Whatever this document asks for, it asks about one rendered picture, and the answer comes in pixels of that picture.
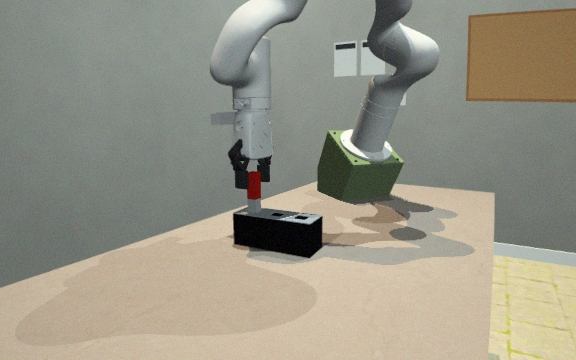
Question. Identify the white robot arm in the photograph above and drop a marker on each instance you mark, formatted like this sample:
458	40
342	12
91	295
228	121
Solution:
414	55

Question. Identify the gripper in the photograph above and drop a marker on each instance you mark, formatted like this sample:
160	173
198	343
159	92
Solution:
255	136

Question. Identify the grey and red pin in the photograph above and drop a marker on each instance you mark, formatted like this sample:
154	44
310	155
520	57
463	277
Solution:
254	192

